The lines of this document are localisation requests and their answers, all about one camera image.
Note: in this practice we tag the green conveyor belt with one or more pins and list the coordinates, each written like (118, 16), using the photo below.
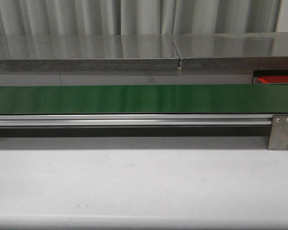
(109, 99)

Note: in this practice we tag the right stainless steel counter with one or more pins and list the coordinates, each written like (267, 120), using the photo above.
(246, 51)

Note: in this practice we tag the stainless steel counter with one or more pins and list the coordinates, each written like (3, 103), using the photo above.
(246, 51)
(87, 53)

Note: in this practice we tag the left stainless steel counter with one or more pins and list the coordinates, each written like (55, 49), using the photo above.
(87, 53)

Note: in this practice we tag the red plastic tray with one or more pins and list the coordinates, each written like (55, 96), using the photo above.
(273, 79)

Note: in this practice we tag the grey pleated curtain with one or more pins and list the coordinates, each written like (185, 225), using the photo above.
(104, 17)

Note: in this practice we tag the steel conveyor support bracket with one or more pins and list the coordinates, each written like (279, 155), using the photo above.
(278, 139)

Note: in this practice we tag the aluminium conveyor side rail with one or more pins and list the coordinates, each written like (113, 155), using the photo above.
(135, 120)

